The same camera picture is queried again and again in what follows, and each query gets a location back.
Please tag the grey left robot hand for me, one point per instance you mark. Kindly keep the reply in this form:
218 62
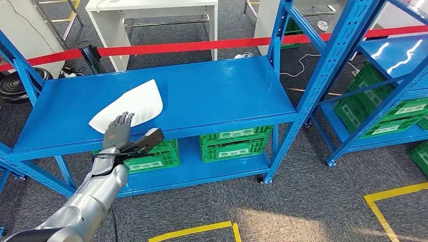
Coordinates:
117 137

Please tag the white curved shell part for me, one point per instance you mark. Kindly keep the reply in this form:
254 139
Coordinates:
140 98

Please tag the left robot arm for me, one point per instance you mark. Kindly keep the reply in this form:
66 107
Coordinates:
88 198

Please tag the blue metal shelf rack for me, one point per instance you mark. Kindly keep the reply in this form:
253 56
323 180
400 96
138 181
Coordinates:
394 53
207 90

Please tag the green plastic crate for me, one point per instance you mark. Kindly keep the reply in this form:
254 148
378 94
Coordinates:
349 113
234 149
291 28
369 78
160 158
418 158

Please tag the white table with chrome bar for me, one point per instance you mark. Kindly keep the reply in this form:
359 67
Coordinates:
108 36

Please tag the short red barrier belt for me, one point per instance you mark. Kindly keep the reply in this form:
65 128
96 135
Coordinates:
50 58

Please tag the black round ribbed base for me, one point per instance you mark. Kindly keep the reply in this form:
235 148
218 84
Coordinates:
18 87

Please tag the long red barrier belt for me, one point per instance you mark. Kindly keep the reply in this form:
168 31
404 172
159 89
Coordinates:
200 45

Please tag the pale grey cabinet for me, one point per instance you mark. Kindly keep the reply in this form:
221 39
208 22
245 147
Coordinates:
25 33

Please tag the white power adapter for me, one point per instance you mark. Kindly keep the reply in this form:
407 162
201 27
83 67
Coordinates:
243 55

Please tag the clear crumpled cup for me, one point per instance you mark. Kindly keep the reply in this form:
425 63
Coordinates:
322 26

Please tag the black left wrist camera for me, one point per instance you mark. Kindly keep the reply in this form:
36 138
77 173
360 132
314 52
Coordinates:
150 140

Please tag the black stanchion post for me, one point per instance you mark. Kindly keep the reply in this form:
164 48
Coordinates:
92 56

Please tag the chrome tube frame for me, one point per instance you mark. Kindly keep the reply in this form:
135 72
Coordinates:
70 28

